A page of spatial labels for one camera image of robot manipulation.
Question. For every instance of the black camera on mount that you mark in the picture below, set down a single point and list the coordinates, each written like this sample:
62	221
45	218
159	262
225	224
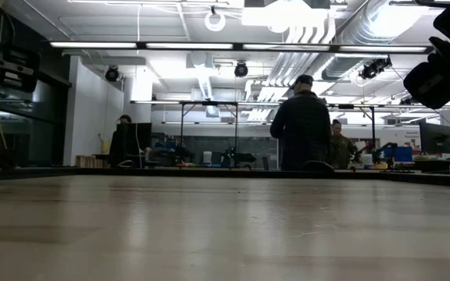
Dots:
373	68

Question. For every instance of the person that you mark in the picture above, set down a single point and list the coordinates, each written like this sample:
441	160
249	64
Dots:
115	144
342	148
301	125

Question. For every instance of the blue storage box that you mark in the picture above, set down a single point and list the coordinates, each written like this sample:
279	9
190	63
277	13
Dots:
401	154

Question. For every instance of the overhead light bar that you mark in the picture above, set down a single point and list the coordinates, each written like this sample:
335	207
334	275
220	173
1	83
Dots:
240	47

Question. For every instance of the silver ventilation duct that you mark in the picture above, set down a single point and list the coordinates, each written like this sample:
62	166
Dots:
361	35

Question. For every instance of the black background rig frame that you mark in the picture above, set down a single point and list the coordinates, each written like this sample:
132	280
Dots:
372	125
209	103

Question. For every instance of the white bucket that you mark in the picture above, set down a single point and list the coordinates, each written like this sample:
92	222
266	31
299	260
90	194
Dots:
207	158

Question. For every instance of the black round ceiling camera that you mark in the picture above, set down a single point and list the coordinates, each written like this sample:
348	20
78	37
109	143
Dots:
241	70
112	74

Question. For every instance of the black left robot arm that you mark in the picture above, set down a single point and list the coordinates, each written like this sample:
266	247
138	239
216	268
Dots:
18	70

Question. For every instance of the wooden boxes stack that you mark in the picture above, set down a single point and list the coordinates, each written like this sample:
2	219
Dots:
90	161

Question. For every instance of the black computer monitor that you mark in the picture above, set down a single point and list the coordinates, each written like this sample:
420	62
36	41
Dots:
435	138
137	140

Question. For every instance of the black background robot arm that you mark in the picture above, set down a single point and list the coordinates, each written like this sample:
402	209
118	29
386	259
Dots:
383	150
240	157

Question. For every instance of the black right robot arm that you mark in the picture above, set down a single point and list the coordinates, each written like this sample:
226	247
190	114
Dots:
440	78

